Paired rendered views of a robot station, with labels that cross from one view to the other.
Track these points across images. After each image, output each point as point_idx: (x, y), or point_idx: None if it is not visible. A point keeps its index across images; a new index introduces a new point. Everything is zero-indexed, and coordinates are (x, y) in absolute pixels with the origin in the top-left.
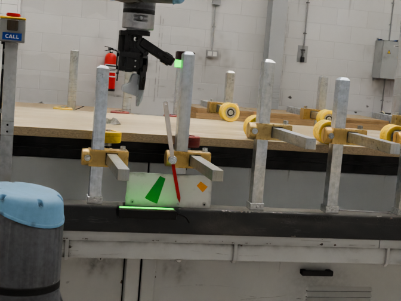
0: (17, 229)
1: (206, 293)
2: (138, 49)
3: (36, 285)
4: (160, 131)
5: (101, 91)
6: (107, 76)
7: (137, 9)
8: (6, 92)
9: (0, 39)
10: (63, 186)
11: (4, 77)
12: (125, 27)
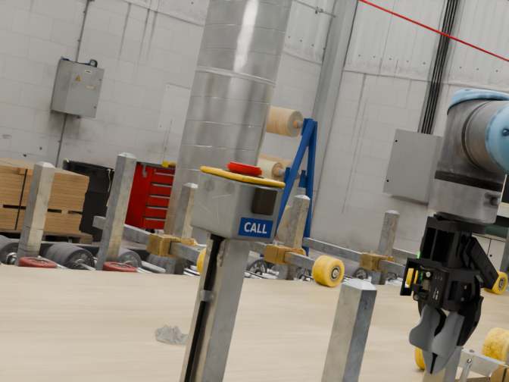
0: None
1: None
2: (462, 260)
3: None
4: (295, 364)
5: (357, 339)
6: (371, 305)
7: (494, 183)
8: (212, 362)
9: (234, 234)
10: None
11: (213, 326)
12: (458, 216)
